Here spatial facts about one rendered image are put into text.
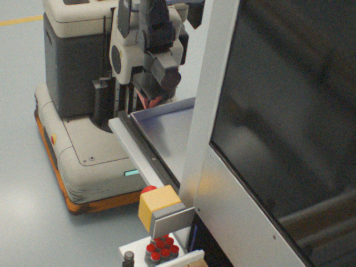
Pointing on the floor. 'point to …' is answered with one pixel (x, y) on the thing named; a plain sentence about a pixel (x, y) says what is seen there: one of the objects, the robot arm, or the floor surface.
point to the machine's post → (207, 105)
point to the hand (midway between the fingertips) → (148, 109)
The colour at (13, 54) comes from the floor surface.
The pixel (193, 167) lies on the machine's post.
